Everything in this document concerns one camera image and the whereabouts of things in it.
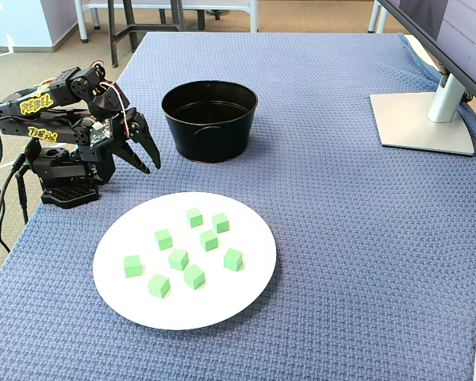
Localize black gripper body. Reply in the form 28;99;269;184
87;82;132;150

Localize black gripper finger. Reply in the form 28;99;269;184
125;106;162;171
110;137;152;175

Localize green cube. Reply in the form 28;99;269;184
185;207;204;229
182;264;206;291
147;272;171;298
167;248;190;271
198;229;219;252
223;247;244;272
211;213;230;234
154;228;174;252
123;254;143;278

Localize white round plate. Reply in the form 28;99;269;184
92;191;278;331

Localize black metal bucket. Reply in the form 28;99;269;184
160;80;259;164

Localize blue woven table cloth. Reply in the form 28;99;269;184
0;31;476;381

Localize white table leg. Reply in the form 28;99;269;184
367;0;388;35

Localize silver computer monitor with stand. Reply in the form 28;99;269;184
369;0;476;157

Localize small camera circuit board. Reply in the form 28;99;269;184
87;117;116;150

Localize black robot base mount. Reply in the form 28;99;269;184
23;138;102;210

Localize thin black plug cable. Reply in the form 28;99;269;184
14;170;29;225

